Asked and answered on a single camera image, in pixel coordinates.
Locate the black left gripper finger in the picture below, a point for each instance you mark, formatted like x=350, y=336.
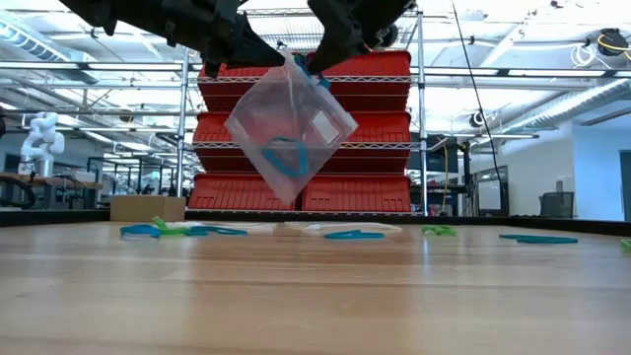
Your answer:
x=251, y=42
x=251, y=61

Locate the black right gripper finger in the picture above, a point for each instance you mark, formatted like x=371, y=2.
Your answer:
x=332, y=47
x=352, y=51

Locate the blue rubber band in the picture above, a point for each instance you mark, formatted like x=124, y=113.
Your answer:
x=140, y=230
x=304, y=163
x=324, y=83

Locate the black mesh chair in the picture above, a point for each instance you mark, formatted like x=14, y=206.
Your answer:
x=557, y=204

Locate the green rubber band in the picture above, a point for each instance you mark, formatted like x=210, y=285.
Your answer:
x=626, y=244
x=172, y=231
x=439, y=230

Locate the teal rubber band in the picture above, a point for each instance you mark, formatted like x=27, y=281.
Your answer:
x=355, y=235
x=222, y=231
x=547, y=240

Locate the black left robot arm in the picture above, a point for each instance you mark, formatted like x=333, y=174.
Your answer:
x=138, y=15

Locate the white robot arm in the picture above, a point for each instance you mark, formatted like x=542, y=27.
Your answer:
x=42, y=138

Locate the black monitor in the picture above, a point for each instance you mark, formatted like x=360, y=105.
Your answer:
x=436, y=160

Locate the small cardboard box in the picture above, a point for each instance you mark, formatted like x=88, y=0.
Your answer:
x=148, y=208

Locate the wooden workbench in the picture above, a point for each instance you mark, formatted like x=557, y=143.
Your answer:
x=59, y=181

